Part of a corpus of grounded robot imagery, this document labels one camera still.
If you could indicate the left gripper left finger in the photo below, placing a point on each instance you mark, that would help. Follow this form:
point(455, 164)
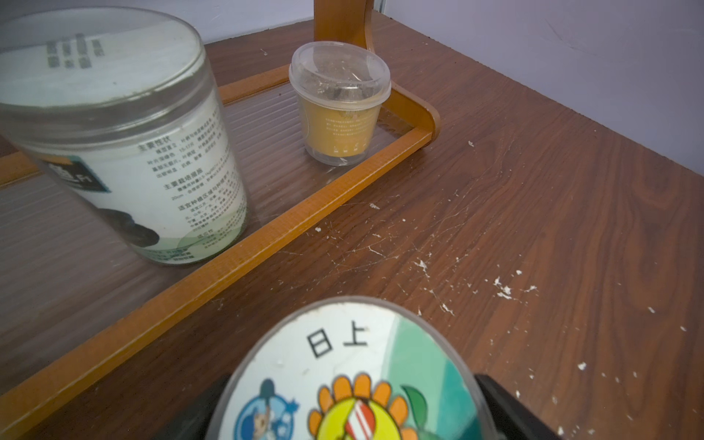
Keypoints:
point(192, 422)

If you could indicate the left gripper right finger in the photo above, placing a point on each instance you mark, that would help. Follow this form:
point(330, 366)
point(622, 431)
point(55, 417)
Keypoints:
point(512, 418)

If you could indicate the sunflower lid seed jar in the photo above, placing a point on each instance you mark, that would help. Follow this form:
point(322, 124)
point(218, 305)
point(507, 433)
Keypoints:
point(352, 368)

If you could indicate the orange wooden three-tier shelf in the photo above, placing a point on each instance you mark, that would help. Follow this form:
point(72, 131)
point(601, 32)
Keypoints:
point(44, 393)

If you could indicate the white label jar bottom shelf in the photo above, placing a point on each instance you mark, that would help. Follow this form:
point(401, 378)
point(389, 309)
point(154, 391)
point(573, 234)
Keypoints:
point(120, 106)

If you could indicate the small yellow clear-lid cup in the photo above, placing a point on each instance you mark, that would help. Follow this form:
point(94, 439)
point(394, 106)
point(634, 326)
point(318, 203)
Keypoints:
point(341, 88)

